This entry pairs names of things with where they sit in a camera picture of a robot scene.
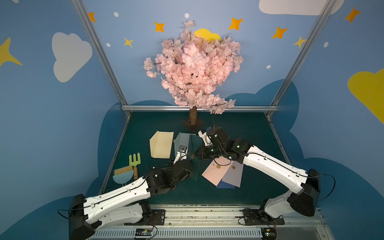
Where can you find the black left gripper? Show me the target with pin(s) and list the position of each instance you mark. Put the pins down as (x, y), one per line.
(186, 163)

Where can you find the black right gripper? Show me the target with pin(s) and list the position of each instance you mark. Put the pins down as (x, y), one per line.
(203, 150)

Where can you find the light teal envelope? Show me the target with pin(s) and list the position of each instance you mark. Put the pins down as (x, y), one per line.
(182, 140)

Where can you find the cream yellow envelope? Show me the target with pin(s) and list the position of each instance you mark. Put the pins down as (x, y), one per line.
(161, 145)

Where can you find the dark green envelope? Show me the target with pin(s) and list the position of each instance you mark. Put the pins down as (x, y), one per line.
(194, 143)

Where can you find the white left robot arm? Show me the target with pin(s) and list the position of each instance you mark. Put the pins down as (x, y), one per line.
(85, 214)

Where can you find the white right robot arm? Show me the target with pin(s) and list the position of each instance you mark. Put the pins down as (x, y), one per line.
(304, 187)

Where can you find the pink envelope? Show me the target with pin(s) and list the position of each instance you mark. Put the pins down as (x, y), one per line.
(216, 170)

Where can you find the lavender envelope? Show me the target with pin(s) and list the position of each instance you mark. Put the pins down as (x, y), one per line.
(233, 176)

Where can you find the dark blue envelope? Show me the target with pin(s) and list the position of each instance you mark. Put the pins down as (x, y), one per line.
(224, 185)

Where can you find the pink blossom artificial tree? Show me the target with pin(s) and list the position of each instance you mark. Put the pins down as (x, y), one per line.
(193, 66)

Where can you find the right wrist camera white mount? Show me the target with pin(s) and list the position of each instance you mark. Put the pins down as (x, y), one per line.
(206, 139)

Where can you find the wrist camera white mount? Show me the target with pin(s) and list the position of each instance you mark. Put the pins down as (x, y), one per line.
(206, 139)
(181, 154)

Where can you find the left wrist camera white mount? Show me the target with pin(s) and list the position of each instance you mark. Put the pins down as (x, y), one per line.
(181, 154)

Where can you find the green garden fork wooden handle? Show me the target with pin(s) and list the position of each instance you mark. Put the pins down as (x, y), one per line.
(134, 161)

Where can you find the aluminium rail front frame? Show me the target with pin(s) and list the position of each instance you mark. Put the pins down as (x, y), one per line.
(215, 222)

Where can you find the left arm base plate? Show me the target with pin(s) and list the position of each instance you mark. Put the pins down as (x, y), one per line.
(154, 217)

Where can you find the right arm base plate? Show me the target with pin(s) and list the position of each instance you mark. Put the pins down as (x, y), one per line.
(253, 217)

